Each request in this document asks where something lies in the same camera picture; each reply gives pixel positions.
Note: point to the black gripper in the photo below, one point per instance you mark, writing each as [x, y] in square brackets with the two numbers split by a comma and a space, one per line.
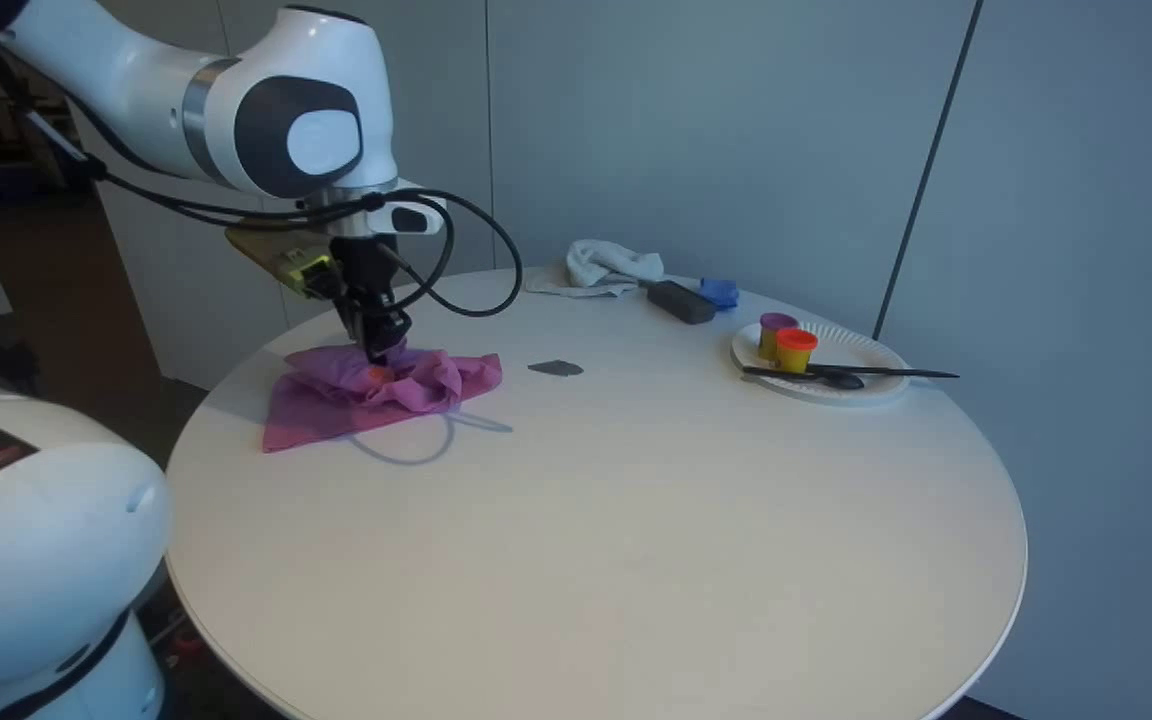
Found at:
[371, 273]

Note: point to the pink t-shirt orange print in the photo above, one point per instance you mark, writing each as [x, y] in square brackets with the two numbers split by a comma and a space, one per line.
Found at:
[323, 406]

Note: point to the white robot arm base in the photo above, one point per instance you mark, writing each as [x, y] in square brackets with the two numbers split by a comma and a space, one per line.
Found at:
[29, 534]

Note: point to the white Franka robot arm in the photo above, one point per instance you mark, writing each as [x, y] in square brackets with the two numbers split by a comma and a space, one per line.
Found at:
[111, 65]

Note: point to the clear plastic tube loop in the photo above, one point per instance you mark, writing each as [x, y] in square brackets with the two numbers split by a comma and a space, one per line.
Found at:
[397, 458]

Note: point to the small dark flat piece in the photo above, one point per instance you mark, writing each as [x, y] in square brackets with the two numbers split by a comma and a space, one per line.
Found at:
[559, 371]

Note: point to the white crumpled cloth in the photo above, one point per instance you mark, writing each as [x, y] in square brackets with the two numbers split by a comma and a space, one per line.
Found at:
[603, 261]

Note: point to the black rectangular box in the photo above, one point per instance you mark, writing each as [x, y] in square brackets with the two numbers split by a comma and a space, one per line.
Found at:
[681, 303]

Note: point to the blue small object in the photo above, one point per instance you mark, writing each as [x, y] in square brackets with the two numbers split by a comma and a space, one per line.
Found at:
[722, 295]

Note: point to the purple cup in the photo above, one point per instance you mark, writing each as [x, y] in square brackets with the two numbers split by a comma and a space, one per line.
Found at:
[776, 324]

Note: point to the orange cup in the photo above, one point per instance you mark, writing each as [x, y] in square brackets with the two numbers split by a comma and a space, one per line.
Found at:
[792, 354]

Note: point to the white plate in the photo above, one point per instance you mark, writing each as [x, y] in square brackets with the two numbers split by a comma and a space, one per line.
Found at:
[876, 376]

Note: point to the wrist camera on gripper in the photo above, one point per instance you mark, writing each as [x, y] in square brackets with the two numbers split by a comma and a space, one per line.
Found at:
[284, 257]

